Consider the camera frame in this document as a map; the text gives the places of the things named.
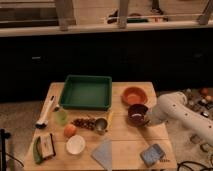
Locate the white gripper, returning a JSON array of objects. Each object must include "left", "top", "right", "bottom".
[{"left": 146, "top": 106, "right": 161, "bottom": 126}]

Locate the dark maroon bowl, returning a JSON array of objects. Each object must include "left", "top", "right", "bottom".
[{"left": 128, "top": 104, "right": 148, "bottom": 126}]

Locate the orange bowl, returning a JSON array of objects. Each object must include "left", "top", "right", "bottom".
[{"left": 121, "top": 87, "right": 148, "bottom": 106}]

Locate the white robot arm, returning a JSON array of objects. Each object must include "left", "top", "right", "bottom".
[{"left": 146, "top": 92, "right": 213, "bottom": 146}]

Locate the green plastic tray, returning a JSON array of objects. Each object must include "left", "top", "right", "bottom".
[{"left": 59, "top": 75, "right": 112, "bottom": 111}]

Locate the blue sponge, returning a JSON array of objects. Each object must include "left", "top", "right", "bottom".
[{"left": 140, "top": 144, "right": 165, "bottom": 167}]

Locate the grey folded cloth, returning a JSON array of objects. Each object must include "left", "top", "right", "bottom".
[{"left": 91, "top": 139, "right": 112, "bottom": 171}]

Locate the bunch of dark grapes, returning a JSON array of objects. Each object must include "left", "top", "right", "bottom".
[{"left": 73, "top": 118, "right": 95, "bottom": 130}]

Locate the small white bowl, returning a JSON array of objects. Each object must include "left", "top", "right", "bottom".
[{"left": 66, "top": 135, "right": 86, "bottom": 155}]

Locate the orange fruit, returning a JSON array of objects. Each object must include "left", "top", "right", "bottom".
[{"left": 64, "top": 124, "right": 77, "bottom": 138}]

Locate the green plastic cup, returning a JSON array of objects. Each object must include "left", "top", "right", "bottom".
[{"left": 54, "top": 109, "right": 67, "bottom": 126}]

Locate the beige scrub sponge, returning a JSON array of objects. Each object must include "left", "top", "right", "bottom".
[{"left": 40, "top": 133, "right": 55, "bottom": 159}]

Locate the green cucumber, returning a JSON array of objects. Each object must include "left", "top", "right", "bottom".
[{"left": 33, "top": 137, "right": 43, "bottom": 164}]

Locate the black stand with cable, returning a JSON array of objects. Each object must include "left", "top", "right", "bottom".
[{"left": 0, "top": 129, "right": 24, "bottom": 171}]

